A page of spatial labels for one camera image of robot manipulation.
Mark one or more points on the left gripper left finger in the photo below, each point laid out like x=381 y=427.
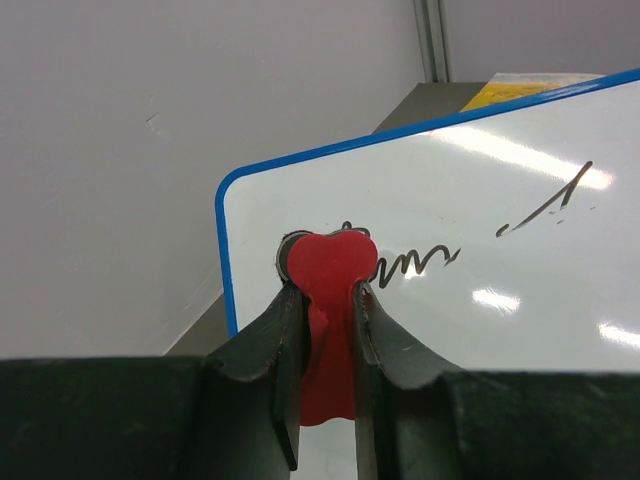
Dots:
x=232 y=414

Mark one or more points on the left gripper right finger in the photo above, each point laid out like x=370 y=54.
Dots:
x=419 y=416

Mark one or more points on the red whiteboard eraser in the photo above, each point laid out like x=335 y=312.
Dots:
x=327 y=269

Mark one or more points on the blue framed whiteboard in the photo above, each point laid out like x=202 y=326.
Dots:
x=508 y=236

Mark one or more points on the yellow blue book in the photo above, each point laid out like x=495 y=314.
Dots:
x=504 y=87

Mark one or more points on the vertical aluminium frame post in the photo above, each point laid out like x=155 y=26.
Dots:
x=430 y=21

